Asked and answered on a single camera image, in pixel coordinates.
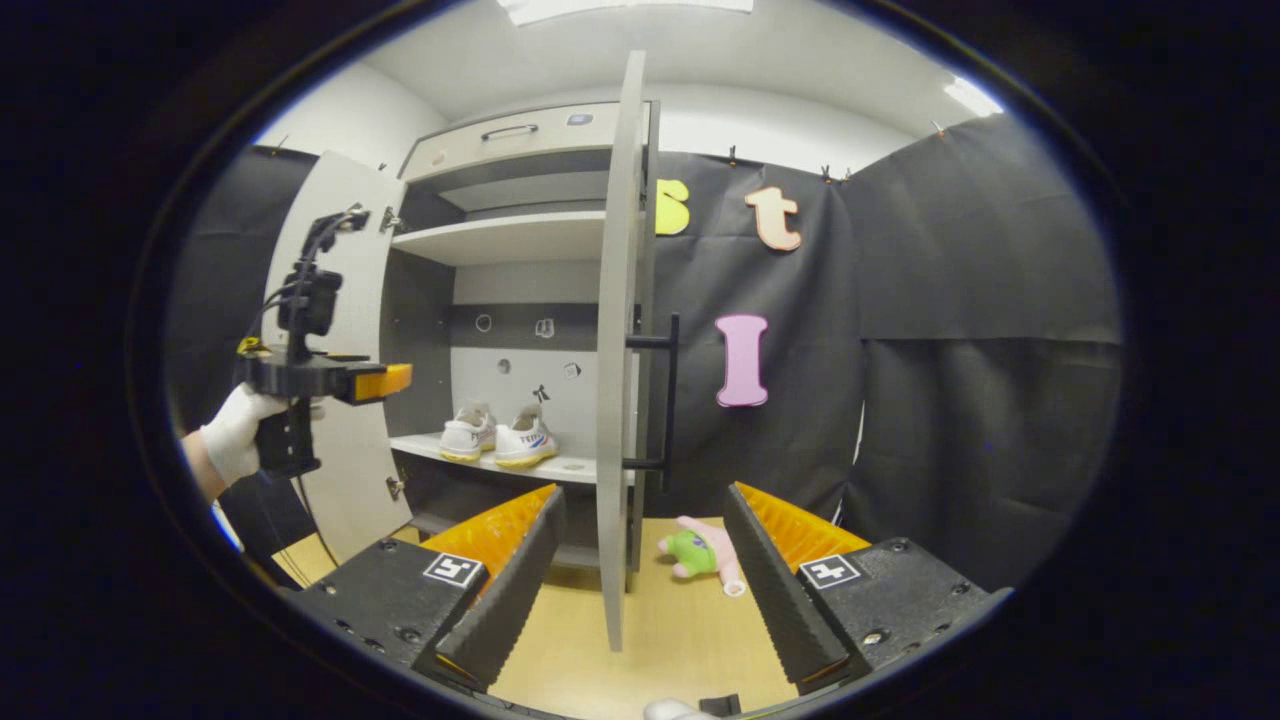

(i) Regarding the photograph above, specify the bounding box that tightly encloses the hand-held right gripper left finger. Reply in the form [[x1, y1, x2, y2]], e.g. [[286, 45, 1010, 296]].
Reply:
[[290, 485, 569, 693]]

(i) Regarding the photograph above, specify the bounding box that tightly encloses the grey cabinet drawer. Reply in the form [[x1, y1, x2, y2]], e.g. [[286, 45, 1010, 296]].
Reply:
[[400, 102, 626, 183]]

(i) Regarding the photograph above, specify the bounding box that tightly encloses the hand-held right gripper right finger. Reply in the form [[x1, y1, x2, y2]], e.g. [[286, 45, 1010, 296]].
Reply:
[[722, 482, 1013, 698]]

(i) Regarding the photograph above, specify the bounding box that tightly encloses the white canvas shoe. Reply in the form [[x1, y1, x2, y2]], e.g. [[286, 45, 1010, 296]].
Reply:
[[493, 403, 559, 469], [440, 403, 498, 463]]

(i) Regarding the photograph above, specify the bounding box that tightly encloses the black cable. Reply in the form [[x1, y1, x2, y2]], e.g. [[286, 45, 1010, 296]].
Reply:
[[290, 475, 336, 561]]

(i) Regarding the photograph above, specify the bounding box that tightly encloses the ceiling light panel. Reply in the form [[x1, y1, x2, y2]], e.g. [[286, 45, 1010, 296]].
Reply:
[[497, 0, 756, 26], [943, 78, 1004, 119]]

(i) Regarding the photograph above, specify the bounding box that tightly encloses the black door handle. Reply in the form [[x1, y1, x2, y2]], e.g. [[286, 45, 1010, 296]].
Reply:
[[625, 313, 681, 493]]

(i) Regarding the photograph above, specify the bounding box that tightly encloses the green pink plush toy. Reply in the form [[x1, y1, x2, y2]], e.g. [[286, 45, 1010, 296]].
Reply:
[[657, 516, 748, 598]]

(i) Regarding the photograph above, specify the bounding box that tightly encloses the grey shoe cabinet door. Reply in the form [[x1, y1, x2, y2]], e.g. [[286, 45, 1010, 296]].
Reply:
[[262, 152, 411, 563], [595, 50, 661, 653]]

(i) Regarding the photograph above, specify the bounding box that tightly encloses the grey shoe cabinet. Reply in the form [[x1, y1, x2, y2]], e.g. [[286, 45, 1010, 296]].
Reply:
[[385, 100, 663, 571]]

